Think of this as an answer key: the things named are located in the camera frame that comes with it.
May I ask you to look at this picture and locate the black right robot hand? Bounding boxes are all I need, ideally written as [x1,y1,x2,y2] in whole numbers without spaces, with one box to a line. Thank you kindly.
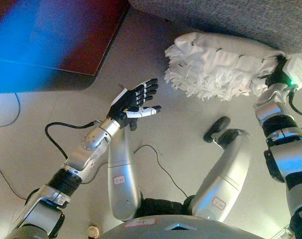
[266,56,302,89]

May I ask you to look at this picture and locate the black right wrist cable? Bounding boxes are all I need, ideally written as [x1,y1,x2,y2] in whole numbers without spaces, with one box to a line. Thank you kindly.
[288,86,302,129]

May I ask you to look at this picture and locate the small beige round knob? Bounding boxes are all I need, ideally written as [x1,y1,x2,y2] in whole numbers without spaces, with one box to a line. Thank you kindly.
[88,225,100,239]

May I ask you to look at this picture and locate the dark red table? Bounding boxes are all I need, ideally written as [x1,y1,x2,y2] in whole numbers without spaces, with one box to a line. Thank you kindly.
[0,0,130,94]

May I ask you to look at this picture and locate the beige fringed throw pillow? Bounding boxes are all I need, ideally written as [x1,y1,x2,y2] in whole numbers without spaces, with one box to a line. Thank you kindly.
[164,32,287,102]

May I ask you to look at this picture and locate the silver right robot leg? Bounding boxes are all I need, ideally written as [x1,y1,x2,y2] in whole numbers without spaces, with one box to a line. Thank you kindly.
[190,128,252,223]

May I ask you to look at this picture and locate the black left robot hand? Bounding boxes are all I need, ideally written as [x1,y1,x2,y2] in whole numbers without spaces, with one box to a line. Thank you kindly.
[106,78,162,131]

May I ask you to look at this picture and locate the black right robot foot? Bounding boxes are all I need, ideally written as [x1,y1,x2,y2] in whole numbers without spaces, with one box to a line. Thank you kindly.
[203,116,231,143]

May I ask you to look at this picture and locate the thin black floor cable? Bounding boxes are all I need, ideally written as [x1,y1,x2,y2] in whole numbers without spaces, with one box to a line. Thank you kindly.
[133,144,189,198]
[0,161,29,201]
[0,92,21,128]

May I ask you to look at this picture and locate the grey robot torso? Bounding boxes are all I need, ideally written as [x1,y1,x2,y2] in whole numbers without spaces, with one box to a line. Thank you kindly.
[98,191,275,239]

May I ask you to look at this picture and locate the thick black wrist cable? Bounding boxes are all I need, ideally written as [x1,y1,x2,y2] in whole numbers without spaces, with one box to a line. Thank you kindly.
[45,120,102,160]

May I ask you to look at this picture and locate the silver left robot leg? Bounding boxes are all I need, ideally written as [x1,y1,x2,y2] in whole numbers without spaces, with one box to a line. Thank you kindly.
[107,124,142,221]

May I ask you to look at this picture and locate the grey fabric armchair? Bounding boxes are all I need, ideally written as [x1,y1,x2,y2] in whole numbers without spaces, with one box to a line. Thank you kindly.
[128,0,302,54]

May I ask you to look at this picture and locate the silver robot leg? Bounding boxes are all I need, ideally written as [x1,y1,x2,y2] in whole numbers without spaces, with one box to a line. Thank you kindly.
[107,124,142,221]
[190,128,252,223]

